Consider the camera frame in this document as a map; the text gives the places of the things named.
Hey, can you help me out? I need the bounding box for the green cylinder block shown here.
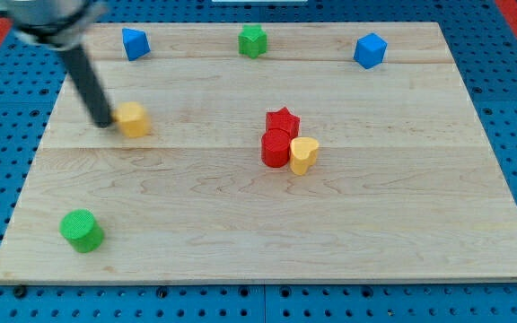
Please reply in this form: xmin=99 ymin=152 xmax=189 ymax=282
xmin=59 ymin=209 xmax=104 ymax=253

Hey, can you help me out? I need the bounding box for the red star block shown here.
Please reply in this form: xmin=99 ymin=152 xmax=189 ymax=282
xmin=266 ymin=107 xmax=301 ymax=139

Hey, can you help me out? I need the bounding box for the green star block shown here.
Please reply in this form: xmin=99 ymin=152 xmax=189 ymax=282
xmin=238 ymin=24 xmax=267 ymax=59

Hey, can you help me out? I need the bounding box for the blue cube block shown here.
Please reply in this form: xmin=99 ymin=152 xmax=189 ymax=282
xmin=353 ymin=33 xmax=388 ymax=69

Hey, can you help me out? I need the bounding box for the wooden board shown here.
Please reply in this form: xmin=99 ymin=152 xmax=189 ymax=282
xmin=0 ymin=22 xmax=517 ymax=285

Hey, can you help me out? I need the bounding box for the yellow heart block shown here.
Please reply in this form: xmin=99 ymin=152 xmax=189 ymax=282
xmin=289 ymin=137 xmax=320 ymax=175

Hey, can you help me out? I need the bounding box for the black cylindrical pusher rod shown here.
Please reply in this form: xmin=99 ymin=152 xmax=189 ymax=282
xmin=58 ymin=44 xmax=113 ymax=128

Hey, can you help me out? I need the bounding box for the yellow hexagon block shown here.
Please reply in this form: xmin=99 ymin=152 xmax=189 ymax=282
xmin=112 ymin=101 xmax=151 ymax=138

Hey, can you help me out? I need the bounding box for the red cylinder block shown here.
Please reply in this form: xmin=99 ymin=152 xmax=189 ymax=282
xmin=261 ymin=129 xmax=291 ymax=168

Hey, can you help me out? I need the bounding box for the blue triangle block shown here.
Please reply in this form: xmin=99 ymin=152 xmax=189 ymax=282
xmin=122 ymin=28 xmax=151 ymax=61

